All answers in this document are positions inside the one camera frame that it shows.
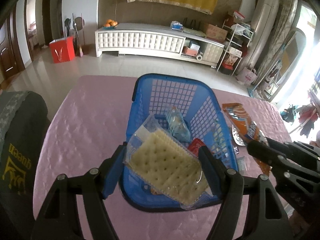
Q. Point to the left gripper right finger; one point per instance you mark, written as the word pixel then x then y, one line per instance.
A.
pixel 224 182

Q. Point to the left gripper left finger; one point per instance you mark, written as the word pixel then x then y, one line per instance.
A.
pixel 102 181

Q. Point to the orange snack bar wrapper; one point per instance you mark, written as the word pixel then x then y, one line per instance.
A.
pixel 249 132

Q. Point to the red snack packet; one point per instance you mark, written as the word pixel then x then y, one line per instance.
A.
pixel 195 145

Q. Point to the clear cream cracker pack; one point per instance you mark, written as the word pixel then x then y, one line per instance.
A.
pixel 166 165

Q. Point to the clear blue cookie bag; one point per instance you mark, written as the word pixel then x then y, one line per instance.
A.
pixel 177 125

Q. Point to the blue plastic basket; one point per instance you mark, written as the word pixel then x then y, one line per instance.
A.
pixel 153 95

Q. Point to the clear blue wafer bag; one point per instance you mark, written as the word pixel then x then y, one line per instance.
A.
pixel 241 162

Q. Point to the pink quilted tablecloth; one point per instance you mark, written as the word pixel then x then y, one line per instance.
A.
pixel 87 128

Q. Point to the pink shopping bag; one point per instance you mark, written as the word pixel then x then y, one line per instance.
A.
pixel 247 76

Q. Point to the white metal shelf rack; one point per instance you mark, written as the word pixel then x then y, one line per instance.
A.
pixel 238 38

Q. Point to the cardboard box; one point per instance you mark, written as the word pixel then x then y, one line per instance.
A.
pixel 214 33

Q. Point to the red box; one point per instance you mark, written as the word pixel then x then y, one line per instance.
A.
pixel 62 49

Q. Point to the tall standing air conditioner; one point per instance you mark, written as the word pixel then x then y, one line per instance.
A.
pixel 262 22

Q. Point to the white tv cabinet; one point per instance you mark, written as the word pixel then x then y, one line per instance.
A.
pixel 157 41

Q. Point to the plate of oranges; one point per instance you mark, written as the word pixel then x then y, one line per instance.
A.
pixel 110 24

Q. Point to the blue tissue pack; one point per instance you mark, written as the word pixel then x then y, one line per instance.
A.
pixel 175 25

